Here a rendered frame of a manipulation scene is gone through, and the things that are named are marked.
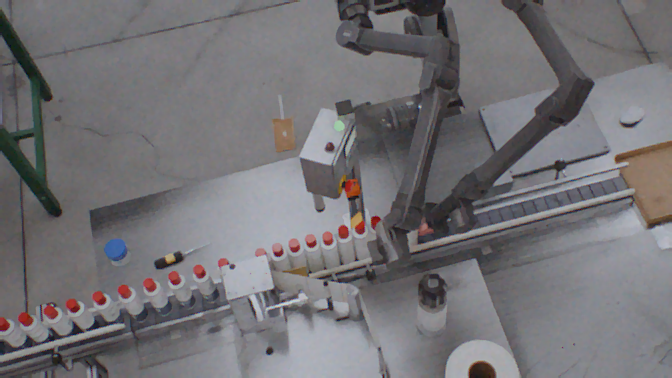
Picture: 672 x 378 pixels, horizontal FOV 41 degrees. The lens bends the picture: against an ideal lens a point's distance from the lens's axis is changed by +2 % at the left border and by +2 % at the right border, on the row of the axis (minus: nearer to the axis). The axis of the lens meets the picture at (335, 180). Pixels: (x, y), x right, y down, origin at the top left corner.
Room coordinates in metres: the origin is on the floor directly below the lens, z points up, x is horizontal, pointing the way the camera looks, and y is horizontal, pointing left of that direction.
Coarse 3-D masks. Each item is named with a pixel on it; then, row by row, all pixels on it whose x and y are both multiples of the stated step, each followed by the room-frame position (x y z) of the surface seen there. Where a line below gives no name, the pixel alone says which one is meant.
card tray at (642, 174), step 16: (656, 144) 1.49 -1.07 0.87; (624, 160) 1.47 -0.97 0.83; (640, 160) 1.46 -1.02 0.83; (656, 160) 1.45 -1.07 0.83; (624, 176) 1.41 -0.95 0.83; (640, 176) 1.40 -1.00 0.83; (656, 176) 1.39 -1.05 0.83; (640, 192) 1.34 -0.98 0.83; (656, 192) 1.33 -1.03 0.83; (640, 208) 1.28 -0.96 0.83; (656, 208) 1.28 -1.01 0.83
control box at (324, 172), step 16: (320, 112) 1.40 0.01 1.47; (320, 128) 1.35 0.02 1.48; (320, 144) 1.30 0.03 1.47; (336, 144) 1.29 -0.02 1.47; (352, 144) 1.34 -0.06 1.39; (304, 160) 1.26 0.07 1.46; (320, 160) 1.25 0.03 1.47; (336, 160) 1.24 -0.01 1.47; (352, 160) 1.33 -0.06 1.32; (304, 176) 1.27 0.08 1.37; (320, 176) 1.24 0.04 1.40; (336, 176) 1.23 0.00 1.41; (320, 192) 1.25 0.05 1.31; (336, 192) 1.23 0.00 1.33
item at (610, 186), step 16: (560, 192) 1.36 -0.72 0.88; (576, 192) 1.35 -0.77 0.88; (592, 192) 1.34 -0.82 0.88; (608, 192) 1.34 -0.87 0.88; (512, 208) 1.33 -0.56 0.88; (528, 208) 1.32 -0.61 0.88; (544, 208) 1.31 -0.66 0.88; (448, 224) 1.31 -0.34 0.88; (480, 224) 1.29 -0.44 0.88; (432, 240) 1.26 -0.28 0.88; (464, 240) 1.24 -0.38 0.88; (224, 288) 1.20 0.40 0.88; (144, 304) 1.19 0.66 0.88; (176, 304) 1.17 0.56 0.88; (208, 304) 1.16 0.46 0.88; (224, 304) 1.15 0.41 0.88; (160, 320) 1.13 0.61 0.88
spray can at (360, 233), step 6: (360, 222) 1.25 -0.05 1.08; (354, 228) 1.26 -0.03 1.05; (360, 228) 1.23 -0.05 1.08; (366, 228) 1.25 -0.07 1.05; (354, 234) 1.24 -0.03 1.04; (360, 234) 1.23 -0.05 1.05; (366, 234) 1.23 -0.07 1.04; (354, 240) 1.23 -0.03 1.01; (360, 240) 1.22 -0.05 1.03; (366, 240) 1.23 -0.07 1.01; (354, 246) 1.24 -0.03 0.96; (360, 246) 1.22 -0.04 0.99; (366, 246) 1.22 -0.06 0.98; (360, 252) 1.22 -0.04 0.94; (366, 252) 1.22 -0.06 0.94; (360, 258) 1.22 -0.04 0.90; (366, 258) 1.22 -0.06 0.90
